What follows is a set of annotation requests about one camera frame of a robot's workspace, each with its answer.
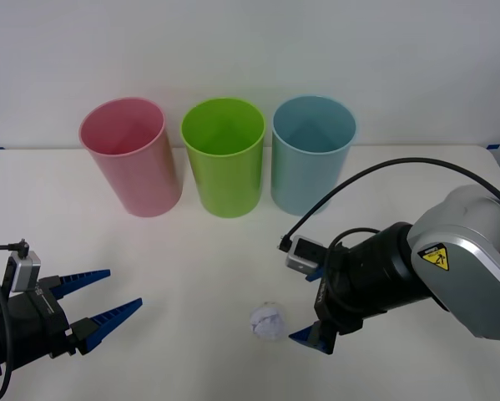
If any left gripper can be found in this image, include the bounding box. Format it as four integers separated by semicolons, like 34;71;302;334
0;268;144;363

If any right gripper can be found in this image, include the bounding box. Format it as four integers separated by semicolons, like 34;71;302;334
288;245;366;355

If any white paper ball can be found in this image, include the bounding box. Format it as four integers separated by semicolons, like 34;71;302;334
248;300;287;343

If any pink plastic bin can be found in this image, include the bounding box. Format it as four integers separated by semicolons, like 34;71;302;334
78;96;184;218

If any green plastic bin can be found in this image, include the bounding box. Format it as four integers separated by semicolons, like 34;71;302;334
179;97;268;220

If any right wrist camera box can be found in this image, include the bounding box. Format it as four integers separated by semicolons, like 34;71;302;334
284;236;328;277

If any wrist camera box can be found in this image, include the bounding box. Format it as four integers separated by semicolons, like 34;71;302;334
284;236;328;277
3;250;43;293

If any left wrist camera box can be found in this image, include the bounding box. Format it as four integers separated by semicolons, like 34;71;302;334
3;250;43;293

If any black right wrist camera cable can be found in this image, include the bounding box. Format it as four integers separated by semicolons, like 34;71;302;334
275;156;500;252

